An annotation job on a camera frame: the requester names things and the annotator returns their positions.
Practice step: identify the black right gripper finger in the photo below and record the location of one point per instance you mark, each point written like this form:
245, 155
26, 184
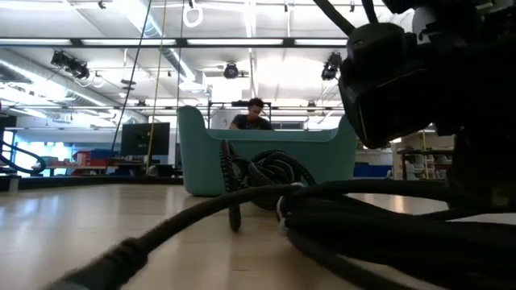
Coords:
479, 173

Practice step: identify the teal plastic bin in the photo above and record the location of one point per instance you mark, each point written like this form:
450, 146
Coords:
201, 161

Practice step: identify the storage shelf with bins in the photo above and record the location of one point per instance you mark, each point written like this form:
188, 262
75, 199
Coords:
423, 152

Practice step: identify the blue storage bins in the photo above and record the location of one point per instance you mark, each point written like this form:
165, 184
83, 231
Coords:
371, 170

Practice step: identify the person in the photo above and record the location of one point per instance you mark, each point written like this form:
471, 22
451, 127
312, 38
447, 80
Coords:
252, 118

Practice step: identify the white round column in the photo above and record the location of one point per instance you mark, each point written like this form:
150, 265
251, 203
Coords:
219, 118

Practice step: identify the black overhead light bar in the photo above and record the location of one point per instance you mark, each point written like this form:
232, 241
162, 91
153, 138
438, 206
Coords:
181, 42

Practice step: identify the black computer monitor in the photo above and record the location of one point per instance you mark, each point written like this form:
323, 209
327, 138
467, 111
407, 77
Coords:
145, 139

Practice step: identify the blue storage box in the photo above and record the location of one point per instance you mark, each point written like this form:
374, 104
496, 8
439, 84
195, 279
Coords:
106, 155

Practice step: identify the red storage box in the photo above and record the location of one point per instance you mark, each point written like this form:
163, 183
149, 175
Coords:
82, 158

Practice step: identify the black ceiling camera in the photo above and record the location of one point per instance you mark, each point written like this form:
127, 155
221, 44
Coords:
332, 66
70, 66
231, 71

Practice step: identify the black aluminium table frame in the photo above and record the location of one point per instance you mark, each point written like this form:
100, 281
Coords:
80, 181

